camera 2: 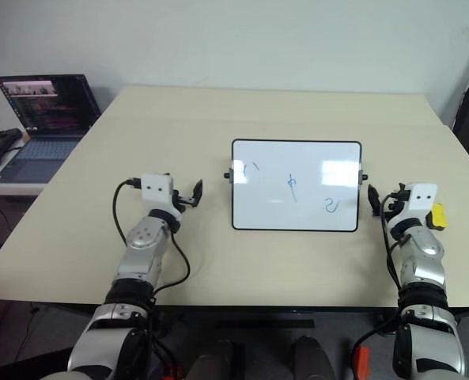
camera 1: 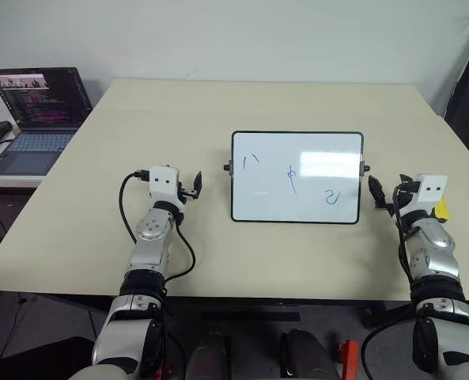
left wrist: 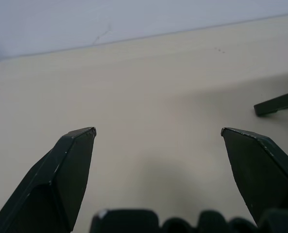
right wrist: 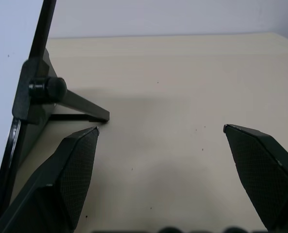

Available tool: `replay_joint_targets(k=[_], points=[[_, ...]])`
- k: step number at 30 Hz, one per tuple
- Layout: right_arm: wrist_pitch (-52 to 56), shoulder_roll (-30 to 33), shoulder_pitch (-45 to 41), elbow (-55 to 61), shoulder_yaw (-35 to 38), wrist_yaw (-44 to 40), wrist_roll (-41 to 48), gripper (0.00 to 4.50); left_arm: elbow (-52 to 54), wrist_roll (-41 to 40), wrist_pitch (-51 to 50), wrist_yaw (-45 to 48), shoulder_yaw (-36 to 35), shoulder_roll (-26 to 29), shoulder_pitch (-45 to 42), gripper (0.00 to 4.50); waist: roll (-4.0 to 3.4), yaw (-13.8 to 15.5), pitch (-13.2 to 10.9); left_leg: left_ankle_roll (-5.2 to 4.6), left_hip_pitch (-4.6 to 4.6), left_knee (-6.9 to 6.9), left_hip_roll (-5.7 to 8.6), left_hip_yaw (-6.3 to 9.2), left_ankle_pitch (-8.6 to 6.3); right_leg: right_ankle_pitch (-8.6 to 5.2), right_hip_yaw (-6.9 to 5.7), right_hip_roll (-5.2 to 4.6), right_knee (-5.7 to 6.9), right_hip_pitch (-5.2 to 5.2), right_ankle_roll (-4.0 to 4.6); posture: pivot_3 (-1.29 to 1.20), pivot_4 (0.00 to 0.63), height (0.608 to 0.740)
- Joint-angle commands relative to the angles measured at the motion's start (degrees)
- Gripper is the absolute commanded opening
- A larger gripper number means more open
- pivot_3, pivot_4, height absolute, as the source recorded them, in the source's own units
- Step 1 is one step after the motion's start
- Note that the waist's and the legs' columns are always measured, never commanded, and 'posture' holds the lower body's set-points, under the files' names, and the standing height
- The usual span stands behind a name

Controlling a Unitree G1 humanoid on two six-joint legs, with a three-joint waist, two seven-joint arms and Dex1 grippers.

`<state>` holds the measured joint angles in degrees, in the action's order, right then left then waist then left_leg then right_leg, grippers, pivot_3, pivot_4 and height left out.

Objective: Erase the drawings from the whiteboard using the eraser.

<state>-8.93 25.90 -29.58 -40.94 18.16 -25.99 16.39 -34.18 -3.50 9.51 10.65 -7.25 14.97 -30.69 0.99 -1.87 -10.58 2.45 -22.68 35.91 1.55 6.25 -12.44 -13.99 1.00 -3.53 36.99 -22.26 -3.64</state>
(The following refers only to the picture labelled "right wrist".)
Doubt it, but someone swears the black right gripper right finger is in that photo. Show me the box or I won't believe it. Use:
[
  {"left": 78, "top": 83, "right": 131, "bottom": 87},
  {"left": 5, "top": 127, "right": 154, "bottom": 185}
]
[{"left": 223, "top": 124, "right": 288, "bottom": 233}]

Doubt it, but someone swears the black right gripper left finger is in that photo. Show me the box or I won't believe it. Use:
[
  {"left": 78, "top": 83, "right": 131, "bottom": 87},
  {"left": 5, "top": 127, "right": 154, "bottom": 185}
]
[{"left": 0, "top": 126, "right": 101, "bottom": 233}]

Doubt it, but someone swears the black whiteboard stand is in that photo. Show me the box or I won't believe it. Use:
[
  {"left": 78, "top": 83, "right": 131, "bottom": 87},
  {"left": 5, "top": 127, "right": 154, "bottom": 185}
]
[{"left": 4, "top": 47, "right": 110, "bottom": 207}]

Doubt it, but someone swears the white board with black frame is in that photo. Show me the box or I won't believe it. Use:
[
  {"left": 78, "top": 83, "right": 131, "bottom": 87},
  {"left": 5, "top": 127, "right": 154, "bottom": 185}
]
[{"left": 0, "top": 0, "right": 57, "bottom": 216}]

